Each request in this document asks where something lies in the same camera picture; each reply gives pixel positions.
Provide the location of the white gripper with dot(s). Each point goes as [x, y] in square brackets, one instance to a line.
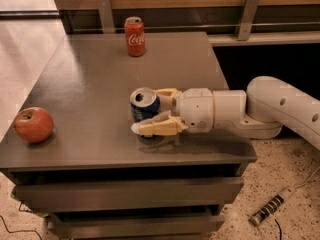
[195, 109]

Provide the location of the blue pepsi can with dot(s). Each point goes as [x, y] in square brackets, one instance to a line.
[144, 104]

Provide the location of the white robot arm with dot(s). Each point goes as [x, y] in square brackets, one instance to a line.
[259, 112]

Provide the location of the red coke can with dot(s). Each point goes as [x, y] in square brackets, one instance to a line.
[134, 33]

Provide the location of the upper grey drawer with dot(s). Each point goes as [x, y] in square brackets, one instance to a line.
[120, 195]

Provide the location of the grey drawer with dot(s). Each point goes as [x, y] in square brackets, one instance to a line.
[137, 227]
[120, 195]

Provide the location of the grey drawer cabinet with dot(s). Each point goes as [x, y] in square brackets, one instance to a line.
[86, 87]

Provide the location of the lower grey drawer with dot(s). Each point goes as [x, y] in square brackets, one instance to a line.
[137, 227]

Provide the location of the red apple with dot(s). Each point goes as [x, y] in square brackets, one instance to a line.
[33, 124]

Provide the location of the white power strip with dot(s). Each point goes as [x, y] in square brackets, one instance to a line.
[272, 206]

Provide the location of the left metal rail bracket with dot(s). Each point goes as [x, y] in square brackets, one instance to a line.
[106, 16]

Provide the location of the metal rail bracket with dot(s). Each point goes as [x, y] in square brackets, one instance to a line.
[106, 16]
[244, 27]

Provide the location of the horizontal metal rail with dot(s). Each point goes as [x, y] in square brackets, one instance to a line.
[255, 28]

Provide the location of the right metal rail bracket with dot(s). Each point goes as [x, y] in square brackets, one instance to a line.
[244, 27]

